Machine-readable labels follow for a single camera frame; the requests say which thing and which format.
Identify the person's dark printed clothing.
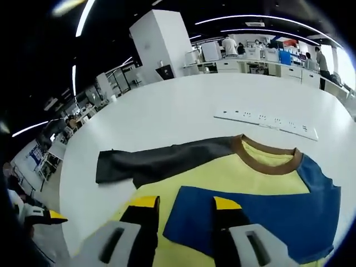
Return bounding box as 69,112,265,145
0,222,56,267

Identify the metal shelving rack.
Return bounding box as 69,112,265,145
96,66,134,97

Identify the white storage bin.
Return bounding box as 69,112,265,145
264,47,279,62
244,46,262,59

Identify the white table socket panel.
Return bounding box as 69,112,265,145
213,107,319,142

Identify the white box appliance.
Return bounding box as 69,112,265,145
201,42,222,62

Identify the white counter cabinet row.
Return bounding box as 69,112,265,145
182,57,356,97

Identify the small white counter box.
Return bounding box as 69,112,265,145
185,51,200,66

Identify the black slanted panel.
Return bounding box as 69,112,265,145
155,65,175,81

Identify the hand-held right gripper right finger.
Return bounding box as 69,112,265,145
212,196,301,267

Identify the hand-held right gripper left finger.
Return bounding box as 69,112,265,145
72,195,161,267

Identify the yellow garment with blue sleeve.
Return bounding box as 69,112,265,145
95,133,342,267

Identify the white square column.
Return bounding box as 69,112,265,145
129,9,190,83

